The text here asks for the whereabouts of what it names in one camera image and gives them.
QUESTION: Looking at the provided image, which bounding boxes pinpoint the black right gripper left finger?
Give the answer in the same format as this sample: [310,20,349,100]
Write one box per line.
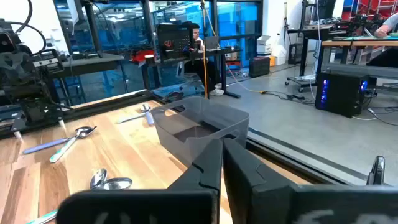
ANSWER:
[55,138,223,224]

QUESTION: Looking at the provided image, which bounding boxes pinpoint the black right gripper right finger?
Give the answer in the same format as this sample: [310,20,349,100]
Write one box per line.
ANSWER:
[223,138,398,224]

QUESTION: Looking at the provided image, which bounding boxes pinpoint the light blue handled spoon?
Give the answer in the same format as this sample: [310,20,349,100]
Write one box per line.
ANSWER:
[116,111,147,124]

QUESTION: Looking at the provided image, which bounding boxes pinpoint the gray translucent plastic bin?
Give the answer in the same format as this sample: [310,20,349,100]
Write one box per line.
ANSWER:
[150,96,251,166]

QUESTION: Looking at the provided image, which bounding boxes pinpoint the black curved clip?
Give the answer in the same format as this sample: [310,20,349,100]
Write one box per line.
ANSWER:
[366,155,386,187]

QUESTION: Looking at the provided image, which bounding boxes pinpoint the dark grey tray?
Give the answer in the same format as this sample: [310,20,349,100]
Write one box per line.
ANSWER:
[0,89,371,187]

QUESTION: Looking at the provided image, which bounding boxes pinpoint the black office desk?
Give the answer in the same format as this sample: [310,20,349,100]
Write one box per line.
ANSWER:
[141,48,243,100]

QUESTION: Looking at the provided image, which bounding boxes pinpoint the person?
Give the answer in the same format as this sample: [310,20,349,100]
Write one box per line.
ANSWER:
[183,23,225,96]
[366,12,398,68]

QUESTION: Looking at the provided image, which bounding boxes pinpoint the black computer tower blue lights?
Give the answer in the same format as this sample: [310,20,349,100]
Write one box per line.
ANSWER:
[315,72,370,118]

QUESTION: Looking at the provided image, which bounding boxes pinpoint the black storage crate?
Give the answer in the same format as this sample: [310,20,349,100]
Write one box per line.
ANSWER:
[248,56,271,78]

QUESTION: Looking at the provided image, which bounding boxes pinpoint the white floor container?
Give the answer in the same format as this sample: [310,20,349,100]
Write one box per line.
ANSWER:
[270,43,287,67]

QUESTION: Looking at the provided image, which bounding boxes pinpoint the black rolling stand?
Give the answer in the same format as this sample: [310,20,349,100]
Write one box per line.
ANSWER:
[284,0,335,93]

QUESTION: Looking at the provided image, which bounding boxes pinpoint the stacked white boxes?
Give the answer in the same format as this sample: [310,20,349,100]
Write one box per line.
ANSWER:
[256,35,272,55]

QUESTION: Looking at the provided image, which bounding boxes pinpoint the red object on desk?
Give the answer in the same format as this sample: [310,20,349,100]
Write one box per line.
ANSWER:
[130,49,156,68]

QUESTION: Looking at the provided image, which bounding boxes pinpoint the gray laptop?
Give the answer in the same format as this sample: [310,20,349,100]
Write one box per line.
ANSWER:
[205,35,220,50]

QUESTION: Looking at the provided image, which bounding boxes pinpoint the black panel with red logo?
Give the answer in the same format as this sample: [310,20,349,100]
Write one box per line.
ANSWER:
[157,24,194,62]

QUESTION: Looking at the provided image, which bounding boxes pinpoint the gray work table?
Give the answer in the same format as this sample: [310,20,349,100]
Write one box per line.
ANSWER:
[49,52,125,78]

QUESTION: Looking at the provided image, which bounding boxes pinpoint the wooden top workbench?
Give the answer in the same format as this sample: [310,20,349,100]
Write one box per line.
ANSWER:
[321,36,398,80]

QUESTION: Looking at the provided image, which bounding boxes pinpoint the red storage rack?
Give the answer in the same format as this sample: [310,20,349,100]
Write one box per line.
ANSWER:
[341,0,398,19]

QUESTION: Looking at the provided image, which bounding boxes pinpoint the black floor cables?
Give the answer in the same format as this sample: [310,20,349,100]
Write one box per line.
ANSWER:
[264,89,315,105]

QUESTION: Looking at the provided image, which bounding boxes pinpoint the yellow hanging cable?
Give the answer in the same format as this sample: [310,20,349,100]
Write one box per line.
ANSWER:
[200,0,268,100]

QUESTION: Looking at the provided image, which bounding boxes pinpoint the blue glass window wall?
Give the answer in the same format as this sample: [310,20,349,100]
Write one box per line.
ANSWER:
[52,0,265,105]

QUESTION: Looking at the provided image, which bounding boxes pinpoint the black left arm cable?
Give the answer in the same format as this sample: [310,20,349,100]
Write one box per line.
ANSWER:
[4,0,47,54]

